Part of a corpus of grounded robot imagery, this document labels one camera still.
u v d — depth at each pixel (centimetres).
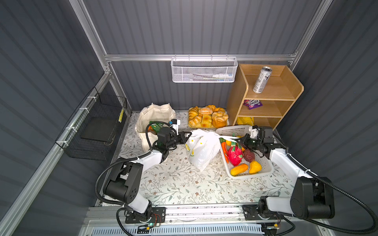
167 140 70
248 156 89
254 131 81
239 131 99
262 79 79
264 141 68
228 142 95
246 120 110
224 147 93
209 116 110
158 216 72
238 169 85
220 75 91
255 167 83
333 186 39
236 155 85
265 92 87
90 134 72
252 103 99
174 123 79
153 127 96
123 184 45
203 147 84
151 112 94
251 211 74
